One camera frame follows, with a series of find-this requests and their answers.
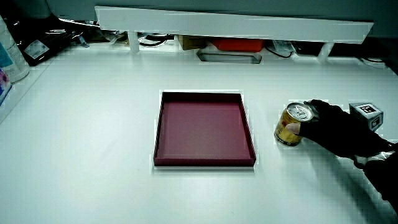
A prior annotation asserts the person's right hand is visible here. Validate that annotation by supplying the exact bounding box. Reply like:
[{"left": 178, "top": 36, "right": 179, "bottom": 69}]
[{"left": 285, "top": 99, "right": 394, "bottom": 159}]

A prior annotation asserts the gold drink can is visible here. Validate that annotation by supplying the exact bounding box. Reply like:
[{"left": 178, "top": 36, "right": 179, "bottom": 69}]
[{"left": 273, "top": 102, "right": 315, "bottom": 147}]

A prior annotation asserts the person's right forearm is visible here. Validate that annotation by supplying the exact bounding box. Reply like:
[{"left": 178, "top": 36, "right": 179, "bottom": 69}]
[{"left": 353, "top": 142, "right": 398, "bottom": 216}]

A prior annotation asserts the white desk shelf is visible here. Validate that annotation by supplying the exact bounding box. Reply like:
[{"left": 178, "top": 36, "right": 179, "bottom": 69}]
[{"left": 94, "top": 5, "right": 374, "bottom": 63}]

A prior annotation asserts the white desk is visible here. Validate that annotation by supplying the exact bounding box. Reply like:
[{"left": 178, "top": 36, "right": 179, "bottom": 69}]
[{"left": 0, "top": 40, "right": 398, "bottom": 224}]

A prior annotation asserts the orange box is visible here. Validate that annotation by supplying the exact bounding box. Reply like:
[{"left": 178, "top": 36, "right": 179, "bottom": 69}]
[{"left": 211, "top": 37, "right": 265, "bottom": 53}]

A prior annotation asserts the maroon tray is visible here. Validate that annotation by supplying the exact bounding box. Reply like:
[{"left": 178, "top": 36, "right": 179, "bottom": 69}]
[{"left": 153, "top": 91, "right": 257, "bottom": 167}]

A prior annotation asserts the brown cardboard box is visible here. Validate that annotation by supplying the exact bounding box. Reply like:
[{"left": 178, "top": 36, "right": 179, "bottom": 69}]
[{"left": 177, "top": 35, "right": 210, "bottom": 51}]

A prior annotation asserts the black bag with white label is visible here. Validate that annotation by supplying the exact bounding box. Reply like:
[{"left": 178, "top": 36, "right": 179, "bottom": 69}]
[{"left": 5, "top": 14, "right": 86, "bottom": 67}]

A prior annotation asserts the white plastic bottle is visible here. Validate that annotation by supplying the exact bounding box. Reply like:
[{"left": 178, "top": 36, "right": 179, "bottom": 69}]
[{"left": 0, "top": 15, "right": 31, "bottom": 84}]

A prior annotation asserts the floral print packet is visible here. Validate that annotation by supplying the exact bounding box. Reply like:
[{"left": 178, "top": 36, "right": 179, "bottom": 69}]
[{"left": 0, "top": 68, "right": 13, "bottom": 107}]

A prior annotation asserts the white cable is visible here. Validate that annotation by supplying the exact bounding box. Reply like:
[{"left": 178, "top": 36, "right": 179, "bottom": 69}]
[{"left": 359, "top": 57, "right": 388, "bottom": 68}]

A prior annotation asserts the black cable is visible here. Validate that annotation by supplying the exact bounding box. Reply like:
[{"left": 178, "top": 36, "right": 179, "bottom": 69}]
[
  {"left": 139, "top": 34, "right": 170, "bottom": 48},
  {"left": 264, "top": 45, "right": 294, "bottom": 59}
]

